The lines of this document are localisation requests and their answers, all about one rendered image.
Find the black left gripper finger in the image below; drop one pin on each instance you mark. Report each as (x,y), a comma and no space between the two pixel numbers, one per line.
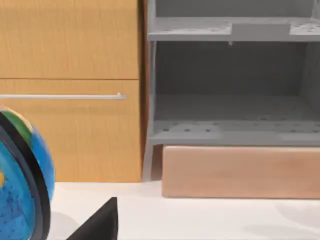
(105,222)

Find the wooden cupboard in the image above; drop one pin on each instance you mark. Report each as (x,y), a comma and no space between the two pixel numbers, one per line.
(146,100)

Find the pale wooden drawer front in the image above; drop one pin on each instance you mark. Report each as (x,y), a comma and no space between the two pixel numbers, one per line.
(240,172)

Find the wooden cupboard door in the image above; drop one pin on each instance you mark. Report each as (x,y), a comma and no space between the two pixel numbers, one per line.
(67,37)

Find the grey open shelf cabinet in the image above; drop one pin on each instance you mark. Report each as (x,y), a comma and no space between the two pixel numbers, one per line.
(225,75)

